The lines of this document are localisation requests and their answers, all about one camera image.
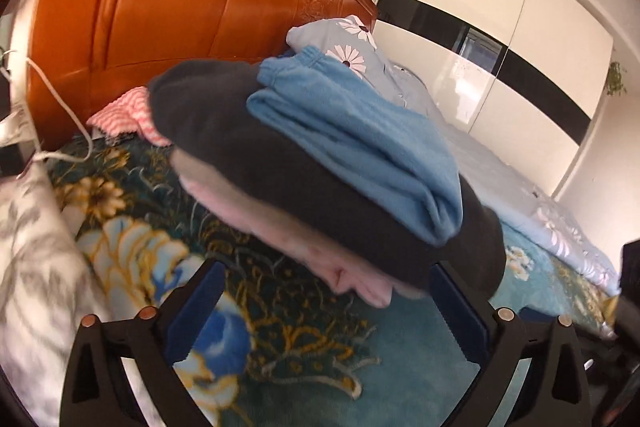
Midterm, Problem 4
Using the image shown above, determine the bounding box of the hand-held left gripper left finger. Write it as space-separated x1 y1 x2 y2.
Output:
60 259 227 427

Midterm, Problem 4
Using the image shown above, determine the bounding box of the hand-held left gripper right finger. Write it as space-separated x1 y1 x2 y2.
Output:
429 260 594 427

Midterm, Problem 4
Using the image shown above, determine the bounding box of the pink garment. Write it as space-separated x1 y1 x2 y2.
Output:
181 174 431 309

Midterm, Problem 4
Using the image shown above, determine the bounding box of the dark grey garment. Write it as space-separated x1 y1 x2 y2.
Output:
148 59 507 299

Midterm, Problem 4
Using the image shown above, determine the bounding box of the blue fleece garment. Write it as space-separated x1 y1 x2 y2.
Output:
246 46 464 248

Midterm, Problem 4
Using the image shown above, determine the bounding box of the teal floral blanket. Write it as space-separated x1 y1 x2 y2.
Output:
47 134 621 427

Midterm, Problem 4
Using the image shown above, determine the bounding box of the light blue floral quilt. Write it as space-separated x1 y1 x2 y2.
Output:
384 62 622 298

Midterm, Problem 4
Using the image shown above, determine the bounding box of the white grey leaf-print pillow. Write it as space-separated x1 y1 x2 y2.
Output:
0 161 166 427

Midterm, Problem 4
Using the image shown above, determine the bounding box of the green hanging plant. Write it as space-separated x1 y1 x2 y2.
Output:
603 60 629 98

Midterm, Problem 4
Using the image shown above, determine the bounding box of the red white striped cloth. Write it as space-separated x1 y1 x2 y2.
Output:
86 88 174 147

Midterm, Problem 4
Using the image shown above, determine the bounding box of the light blue daisy pillow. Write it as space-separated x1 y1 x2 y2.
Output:
286 14 389 80

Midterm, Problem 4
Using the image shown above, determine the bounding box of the white cable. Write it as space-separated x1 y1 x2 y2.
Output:
0 49 95 164

